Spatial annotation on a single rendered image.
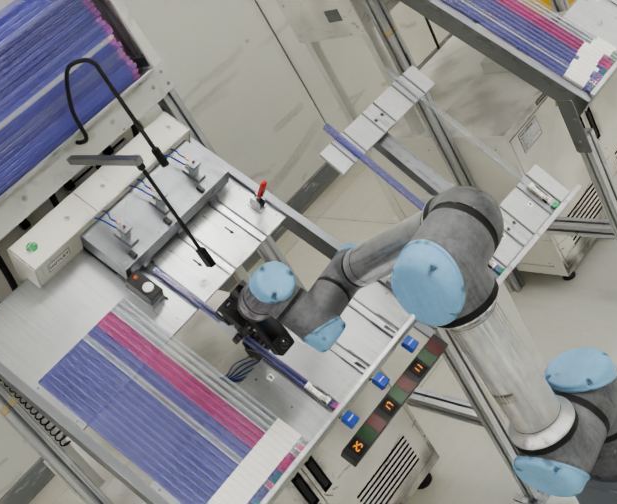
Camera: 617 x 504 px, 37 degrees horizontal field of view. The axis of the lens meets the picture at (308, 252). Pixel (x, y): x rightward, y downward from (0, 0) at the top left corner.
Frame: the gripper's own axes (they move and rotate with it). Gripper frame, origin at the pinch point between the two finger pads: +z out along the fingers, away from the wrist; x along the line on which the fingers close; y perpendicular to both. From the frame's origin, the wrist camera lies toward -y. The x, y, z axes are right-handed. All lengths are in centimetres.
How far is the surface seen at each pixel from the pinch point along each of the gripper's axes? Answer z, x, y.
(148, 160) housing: 3.5, -17.1, 42.3
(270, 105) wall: 170, -149, 62
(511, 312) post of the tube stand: 12, -57, -46
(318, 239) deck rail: 1.4, -30.0, 1.9
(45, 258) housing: 3.4, 15.3, 41.5
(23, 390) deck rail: 6.2, 37.6, 25.3
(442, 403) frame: 30, -33, -50
